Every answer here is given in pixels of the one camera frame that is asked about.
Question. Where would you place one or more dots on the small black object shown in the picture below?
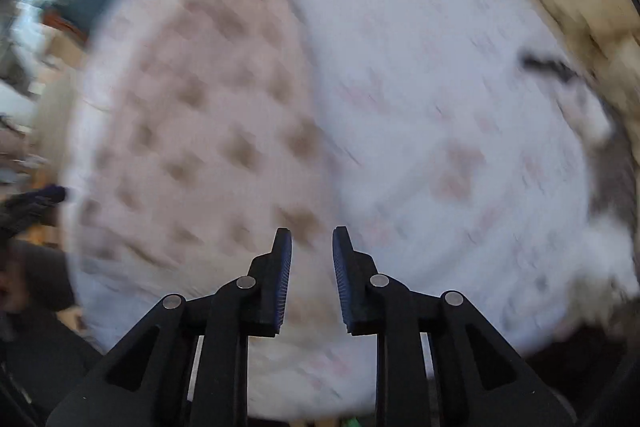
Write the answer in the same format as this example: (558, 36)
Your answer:
(547, 66)

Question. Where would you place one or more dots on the pink checked pants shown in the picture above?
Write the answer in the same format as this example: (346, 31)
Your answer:
(200, 132)

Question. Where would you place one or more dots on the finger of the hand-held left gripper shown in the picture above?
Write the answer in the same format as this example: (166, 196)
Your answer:
(35, 203)

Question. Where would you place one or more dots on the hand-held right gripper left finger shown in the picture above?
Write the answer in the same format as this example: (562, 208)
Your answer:
(284, 274)

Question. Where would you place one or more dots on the white printed bed sheet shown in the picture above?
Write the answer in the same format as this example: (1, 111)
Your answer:
(440, 132)

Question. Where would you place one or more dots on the grey cloth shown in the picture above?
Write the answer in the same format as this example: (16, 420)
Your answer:
(612, 182)

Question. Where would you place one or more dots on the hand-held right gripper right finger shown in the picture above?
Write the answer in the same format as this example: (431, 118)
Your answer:
(341, 277)

